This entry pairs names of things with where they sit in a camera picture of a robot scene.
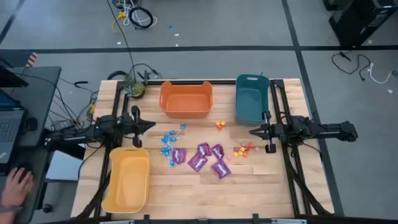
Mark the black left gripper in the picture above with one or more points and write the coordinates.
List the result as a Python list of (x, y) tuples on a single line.
[(136, 124)]

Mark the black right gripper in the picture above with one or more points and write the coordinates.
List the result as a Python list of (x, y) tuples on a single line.
[(275, 132)]

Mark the orange plastic bin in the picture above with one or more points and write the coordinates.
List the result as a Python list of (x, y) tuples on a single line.
[(186, 107)]

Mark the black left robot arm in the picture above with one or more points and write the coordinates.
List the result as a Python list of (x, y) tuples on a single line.
[(77, 135)]

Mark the person's forearm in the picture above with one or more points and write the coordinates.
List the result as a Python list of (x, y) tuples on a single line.
[(6, 216)]

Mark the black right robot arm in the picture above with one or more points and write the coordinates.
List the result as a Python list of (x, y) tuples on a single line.
[(326, 130)]

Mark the purple Skittles candy bag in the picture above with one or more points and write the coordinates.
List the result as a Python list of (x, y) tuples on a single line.
[(197, 162), (203, 150), (217, 152), (221, 169), (179, 155)]

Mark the teal plastic bin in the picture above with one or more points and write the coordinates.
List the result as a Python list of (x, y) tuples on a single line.
[(250, 102)]

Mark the small potted green plant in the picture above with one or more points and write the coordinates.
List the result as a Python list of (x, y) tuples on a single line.
[(135, 88)]

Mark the yellow plastic bin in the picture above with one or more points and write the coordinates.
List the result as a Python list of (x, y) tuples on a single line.
[(127, 183)]

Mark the white panel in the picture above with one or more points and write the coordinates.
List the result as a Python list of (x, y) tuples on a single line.
[(63, 166)]

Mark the black desk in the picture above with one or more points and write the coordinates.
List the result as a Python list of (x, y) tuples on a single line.
[(40, 93)]

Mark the black caster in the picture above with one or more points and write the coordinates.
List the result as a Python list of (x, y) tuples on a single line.
[(47, 208)]

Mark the orange black striped object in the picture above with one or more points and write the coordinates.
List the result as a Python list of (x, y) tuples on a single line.
[(31, 59)]

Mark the dark laptop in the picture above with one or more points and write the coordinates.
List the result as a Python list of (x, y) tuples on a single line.
[(9, 130)]

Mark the black monitor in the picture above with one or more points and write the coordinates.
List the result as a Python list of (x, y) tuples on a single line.
[(11, 79)]

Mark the person's hand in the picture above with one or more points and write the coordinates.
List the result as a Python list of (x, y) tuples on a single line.
[(15, 188)]

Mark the black equipment case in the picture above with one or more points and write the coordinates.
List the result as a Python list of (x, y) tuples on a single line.
[(357, 21)]

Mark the black aluminium table frame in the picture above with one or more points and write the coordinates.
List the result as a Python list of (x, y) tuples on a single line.
[(154, 82)]

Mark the silver metal bracket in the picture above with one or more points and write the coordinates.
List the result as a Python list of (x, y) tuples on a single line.
[(289, 221), (116, 222)]

